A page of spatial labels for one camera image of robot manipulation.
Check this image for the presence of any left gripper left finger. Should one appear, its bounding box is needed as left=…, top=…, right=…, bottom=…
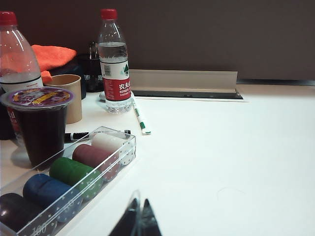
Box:
left=108, top=189, right=142, bottom=236

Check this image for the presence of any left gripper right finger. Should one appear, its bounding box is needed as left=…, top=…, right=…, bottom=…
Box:
left=140, top=198, right=163, bottom=236

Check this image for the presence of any red poker chip stack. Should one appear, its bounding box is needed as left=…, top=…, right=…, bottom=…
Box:
left=72, top=144, right=121, bottom=182

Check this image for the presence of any clear acrylic chip case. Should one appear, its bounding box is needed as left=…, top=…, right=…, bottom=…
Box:
left=0, top=125, right=137, bottom=236

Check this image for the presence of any green poker chip stack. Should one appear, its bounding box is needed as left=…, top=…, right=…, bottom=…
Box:
left=49, top=157, right=104, bottom=202

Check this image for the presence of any white poker chip stack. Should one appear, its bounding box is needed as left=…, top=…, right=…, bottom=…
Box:
left=91, top=132, right=136, bottom=166

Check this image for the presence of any blue poker chip stack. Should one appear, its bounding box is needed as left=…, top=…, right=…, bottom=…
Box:
left=22, top=173, right=83, bottom=223

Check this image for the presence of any black marker pen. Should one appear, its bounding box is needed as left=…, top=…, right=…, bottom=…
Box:
left=64, top=128, right=132, bottom=144

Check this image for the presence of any black poker chip stack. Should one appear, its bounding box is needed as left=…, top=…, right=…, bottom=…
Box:
left=0, top=193, right=59, bottom=234

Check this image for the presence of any purple lid jelly cup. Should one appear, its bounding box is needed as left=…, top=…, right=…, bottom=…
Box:
left=0, top=87, right=75, bottom=168

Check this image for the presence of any brown paper cup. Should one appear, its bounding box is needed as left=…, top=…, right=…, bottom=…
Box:
left=45, top=74, right=82, bottom=125

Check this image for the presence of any red label water bottle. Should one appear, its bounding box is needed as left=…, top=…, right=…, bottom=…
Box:
left=97, top=8, right=133, bottom=114

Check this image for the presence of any black mesh pen holder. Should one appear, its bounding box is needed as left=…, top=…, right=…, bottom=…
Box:
left=82, top=41, right=104, bottom=93

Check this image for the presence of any orange cloth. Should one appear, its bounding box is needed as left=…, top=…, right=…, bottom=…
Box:
left=31, top=44, right=77, bottom=84

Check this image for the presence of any brown desk partition panel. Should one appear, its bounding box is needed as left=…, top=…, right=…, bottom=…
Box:
left=0, top=0, right=315, bottom=82

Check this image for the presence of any white label clear bottle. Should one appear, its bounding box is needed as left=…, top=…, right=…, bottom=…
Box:
left=0, top=11, right=45, bottom=141

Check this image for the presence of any beige cable tray flap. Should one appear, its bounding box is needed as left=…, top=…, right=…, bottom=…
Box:
left=128, top=68, right=238, bottom=90

